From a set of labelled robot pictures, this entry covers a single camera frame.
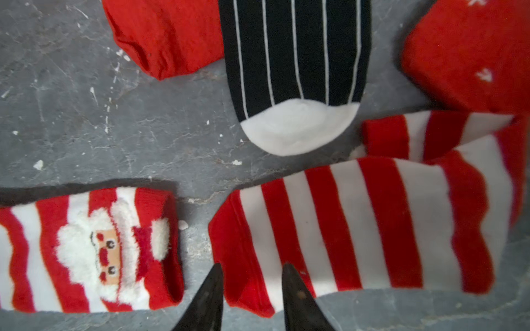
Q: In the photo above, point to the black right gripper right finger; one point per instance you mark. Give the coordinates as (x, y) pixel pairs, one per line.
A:
(301, 311)

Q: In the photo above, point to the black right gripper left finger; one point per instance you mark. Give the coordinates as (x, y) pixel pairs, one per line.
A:
(206, 309)

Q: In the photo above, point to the red white santa sock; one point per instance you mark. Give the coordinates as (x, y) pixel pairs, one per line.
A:
(105, 251)

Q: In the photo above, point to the red white striped sock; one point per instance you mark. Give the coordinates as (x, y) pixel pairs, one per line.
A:
(429, 206)

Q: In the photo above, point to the red plain sock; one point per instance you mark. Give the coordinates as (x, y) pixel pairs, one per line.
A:
(167, 38)

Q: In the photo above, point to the red snowflake sock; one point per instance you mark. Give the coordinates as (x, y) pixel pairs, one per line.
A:
(472, 55)

